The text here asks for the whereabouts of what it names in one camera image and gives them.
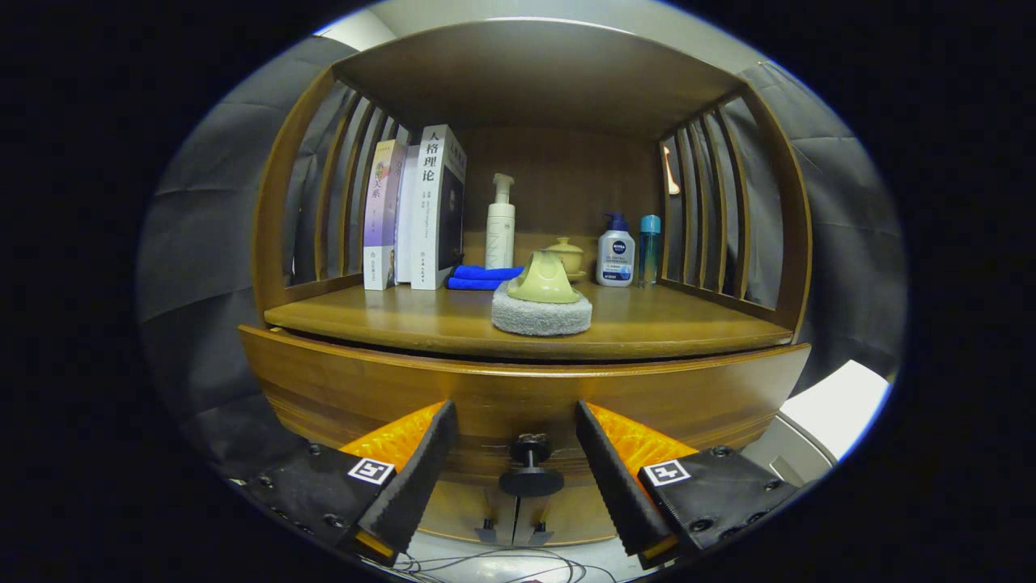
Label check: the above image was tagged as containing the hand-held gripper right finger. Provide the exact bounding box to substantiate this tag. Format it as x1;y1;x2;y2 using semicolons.
575;399;802;568

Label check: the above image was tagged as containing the brown wooden drawer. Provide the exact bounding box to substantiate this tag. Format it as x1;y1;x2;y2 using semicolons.
237;324;813;499

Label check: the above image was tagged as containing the yellow lidded teacup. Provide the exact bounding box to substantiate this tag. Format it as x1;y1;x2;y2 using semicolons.
544;236;588;283

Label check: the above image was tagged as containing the white appliance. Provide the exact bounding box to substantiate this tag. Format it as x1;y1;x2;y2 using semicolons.
741;360;891;487

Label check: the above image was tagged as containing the white and blue pump bottle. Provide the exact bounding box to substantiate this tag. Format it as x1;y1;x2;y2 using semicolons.
596;212;635;287

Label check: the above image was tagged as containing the green scrub brush grey pad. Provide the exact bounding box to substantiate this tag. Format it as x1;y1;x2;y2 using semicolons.
490;249;593;337

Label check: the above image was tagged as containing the tall white pump bottle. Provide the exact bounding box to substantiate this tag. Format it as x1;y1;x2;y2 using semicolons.
485;173;516;270

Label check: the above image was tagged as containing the wooden cabinet door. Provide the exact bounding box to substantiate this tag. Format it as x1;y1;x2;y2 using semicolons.
514;486;620;545
417;482;519;545

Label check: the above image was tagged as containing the thick white and black book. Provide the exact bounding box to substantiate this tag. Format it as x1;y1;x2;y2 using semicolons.
410;124;468;291

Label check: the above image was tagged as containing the brown wooden cabinet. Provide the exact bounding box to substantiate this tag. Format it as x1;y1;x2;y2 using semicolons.
236;18;814;547

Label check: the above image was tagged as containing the brown wooden countertop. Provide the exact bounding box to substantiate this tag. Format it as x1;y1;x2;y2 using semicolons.
263;275;794;361

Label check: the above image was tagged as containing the purple book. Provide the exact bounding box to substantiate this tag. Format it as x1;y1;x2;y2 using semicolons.
363;139;408;292

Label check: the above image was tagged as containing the teal bottle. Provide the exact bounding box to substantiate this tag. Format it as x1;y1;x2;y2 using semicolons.
638;215;661;286

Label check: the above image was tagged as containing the blue folded cloth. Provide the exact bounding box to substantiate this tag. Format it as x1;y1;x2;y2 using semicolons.
447;265;525;291

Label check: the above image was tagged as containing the thin white book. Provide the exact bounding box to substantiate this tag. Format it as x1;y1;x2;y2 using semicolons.
395;144;422;284

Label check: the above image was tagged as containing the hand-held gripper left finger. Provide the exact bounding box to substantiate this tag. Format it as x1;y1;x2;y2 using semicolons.
243;399;460;566

